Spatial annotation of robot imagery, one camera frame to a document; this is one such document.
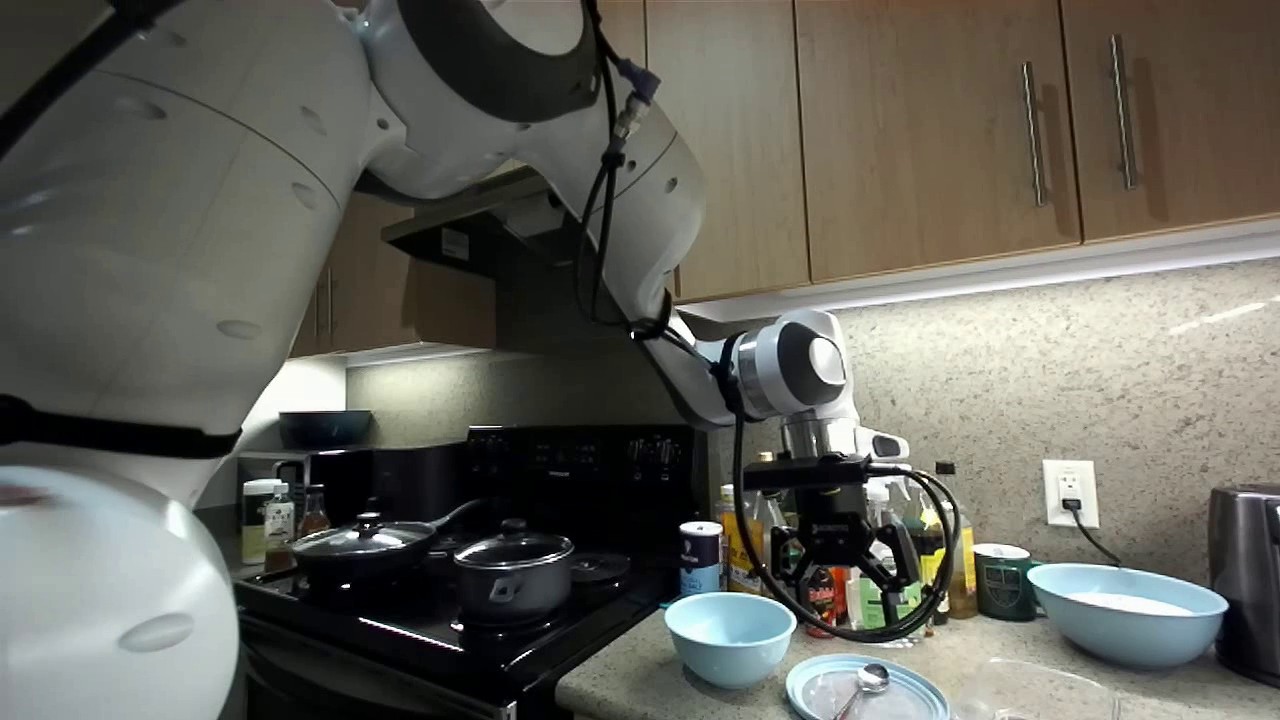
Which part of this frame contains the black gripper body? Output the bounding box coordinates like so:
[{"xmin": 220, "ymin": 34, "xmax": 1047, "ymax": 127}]
[{"xmin": 789, "ymin": 486, "xmax": 882, "ymax": 566}]

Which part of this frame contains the metal spoon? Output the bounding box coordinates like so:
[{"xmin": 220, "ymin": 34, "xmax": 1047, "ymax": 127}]
[{"xmin": 831, "ymin": 661, "xmax": 895, "ymax": 720}]

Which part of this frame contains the large light blue bowl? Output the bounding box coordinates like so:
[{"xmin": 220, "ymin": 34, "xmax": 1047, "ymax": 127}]
[{"xmin": 1025, "ymin": 560, "xmax": 1233, "ymax": 674}]

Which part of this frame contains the large yellow label bottle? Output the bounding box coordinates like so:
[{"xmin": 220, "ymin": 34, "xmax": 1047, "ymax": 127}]
[{"xmin": 710, "ymin": 480, "xmax": 753, "ymax": 597}]

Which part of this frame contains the black cap bottle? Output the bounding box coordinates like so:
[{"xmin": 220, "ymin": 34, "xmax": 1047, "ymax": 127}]
[{"xmin": 932, "ymin": 460, "xmax": 985, "ymax": 624}]

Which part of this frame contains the salt canister white lid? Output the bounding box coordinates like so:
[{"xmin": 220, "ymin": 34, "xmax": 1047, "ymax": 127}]
[{"xmin": 677, "ymin": 515, "xmax": 727, "ymax": 600}]

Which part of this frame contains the green cup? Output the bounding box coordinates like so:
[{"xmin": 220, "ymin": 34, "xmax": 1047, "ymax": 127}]
[{"xmin": 970, "ymin": 540, "xmax": 1040, "ymax": 624}]

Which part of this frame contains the white plate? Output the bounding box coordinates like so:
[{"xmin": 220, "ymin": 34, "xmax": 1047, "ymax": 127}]
[{"xmin": 781, "ymin": 654, "xmax": 959, "ymax": 720}]

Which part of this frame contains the under-cabinet light strip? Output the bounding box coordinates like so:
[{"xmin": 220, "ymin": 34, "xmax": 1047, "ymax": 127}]
[{"xmin": 677, "ymin": 218, "xmax": 1280, "ymax": 326}]

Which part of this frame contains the dark metal toaster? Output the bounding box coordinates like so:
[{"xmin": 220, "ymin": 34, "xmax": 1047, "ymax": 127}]
[{"xmin": 1204, "ymin": 480, "xmax": 1280, "ymax": 694}]

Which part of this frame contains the black kitchen stove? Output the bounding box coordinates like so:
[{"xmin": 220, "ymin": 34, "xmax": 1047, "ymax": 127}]
[{"xmin": 231, "ymin": 420, "xmax": 710, "ymax": 720}]

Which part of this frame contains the wooden upper cabinet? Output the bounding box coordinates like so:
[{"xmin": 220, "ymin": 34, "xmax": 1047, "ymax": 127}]
[{"xmin": 634, "ymin": 0, "xmax": 1280, "ymax": 304}]

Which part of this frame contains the dark range hood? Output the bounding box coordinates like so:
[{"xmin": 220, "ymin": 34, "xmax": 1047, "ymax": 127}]
[{"xmin": 377, "ymin": 171, "xmax": 670, "ymax": 362}]

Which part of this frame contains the grey pan with lid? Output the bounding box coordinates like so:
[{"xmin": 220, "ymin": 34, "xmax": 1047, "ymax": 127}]
[{"xmin": 287, "ymin": 496, "xmax": 484, "ymax": 600}]

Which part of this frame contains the small brown bottle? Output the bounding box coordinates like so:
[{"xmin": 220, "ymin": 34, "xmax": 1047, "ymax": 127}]
[{"xmin": 295, "ymin": 480, "xmax": 337, "ymax": 540}]

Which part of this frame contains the wooden cabinet beside hood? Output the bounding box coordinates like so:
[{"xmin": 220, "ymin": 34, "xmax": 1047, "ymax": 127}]
[{"xmin": 293, "ymin": 194, "xmax": 504, "ymax": 362}]

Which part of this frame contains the white lid spice jar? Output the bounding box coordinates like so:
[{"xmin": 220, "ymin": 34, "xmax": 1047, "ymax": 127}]
[{"xmin": 236, "ymin": 475, "xmax": 298, "ymax": 577}]

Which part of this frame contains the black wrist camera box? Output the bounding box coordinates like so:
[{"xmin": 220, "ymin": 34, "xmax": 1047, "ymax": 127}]
[{"xmin": 740, "ymin": 454, "xmax": 914, "ymax": 496}]

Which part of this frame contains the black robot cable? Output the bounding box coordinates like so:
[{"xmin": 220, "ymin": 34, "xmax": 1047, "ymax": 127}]
[{"xmin": 577, "ymin": 0, "xmax": 962, "ymax": 650}]

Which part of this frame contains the white wall outlet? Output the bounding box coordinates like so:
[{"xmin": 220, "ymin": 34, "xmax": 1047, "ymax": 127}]
[{"xmin": 1040, "ymin": 457, "xmax": 1104, "ymax": 534}]

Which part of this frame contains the black plug cable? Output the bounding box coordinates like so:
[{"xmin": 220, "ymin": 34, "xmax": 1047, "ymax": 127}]
[{"xmin": 1056, "ymin": 492, "xmax": 1131, "ymax": 573}]

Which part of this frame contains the black pot with handle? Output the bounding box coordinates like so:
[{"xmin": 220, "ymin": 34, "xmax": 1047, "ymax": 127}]
[{"xmin": 457, "ymin": 553, "xmax": 579, "ymax": 624}]

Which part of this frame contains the metal cabinet handle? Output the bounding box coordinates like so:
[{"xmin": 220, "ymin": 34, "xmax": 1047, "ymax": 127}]
[
  {"xmin": 1104, "ymin": 34, "xmax": 1142, "ymax": 197},
  {"xmin": 1017, "ymin": 58, "xmax": 1052, "ymax": 210}
]

